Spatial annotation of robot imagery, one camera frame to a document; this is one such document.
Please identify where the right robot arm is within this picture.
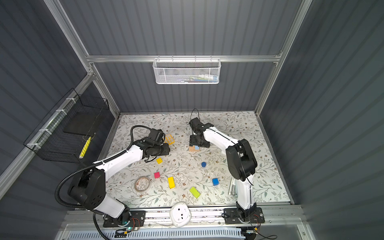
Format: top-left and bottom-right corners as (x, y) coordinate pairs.
(189, 118), (258, 211)

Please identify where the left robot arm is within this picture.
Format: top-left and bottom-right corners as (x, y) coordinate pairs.
(68, 125), (170, 219)

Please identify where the yellow rectangular block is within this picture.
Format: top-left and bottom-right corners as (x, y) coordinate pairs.
(168, 177), (176, 189)

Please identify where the lime green block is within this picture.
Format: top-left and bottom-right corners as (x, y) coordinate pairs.
(189, 187), (201, 199)

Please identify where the yellow calculator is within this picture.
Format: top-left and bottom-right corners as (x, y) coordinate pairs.
(164, 134), (175, 145)

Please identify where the magenta cube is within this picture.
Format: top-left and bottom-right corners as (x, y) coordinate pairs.
(154, 172), (161, 179)

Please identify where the clear tape roll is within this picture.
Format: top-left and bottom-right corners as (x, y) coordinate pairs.
(134, 176), (151, 192)

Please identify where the white round device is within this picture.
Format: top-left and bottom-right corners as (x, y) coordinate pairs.
(170, 202), (192, 228)

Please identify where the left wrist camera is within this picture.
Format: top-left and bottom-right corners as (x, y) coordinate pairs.
(148, 129), (165, 145)

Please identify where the black corrugated cable conduit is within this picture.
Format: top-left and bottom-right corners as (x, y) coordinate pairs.
(53, 125), (154, 240)

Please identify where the white wire basket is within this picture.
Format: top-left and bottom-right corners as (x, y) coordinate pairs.
(153, 59), (222, 85)

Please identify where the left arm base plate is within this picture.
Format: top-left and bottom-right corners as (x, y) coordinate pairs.
(103, 211), (146, 228)

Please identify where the black wire basket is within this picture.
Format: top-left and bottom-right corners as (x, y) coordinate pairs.
(24, 90), (110, 164)

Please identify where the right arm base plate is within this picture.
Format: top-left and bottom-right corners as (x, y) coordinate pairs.
(222, 207), (265, 225)

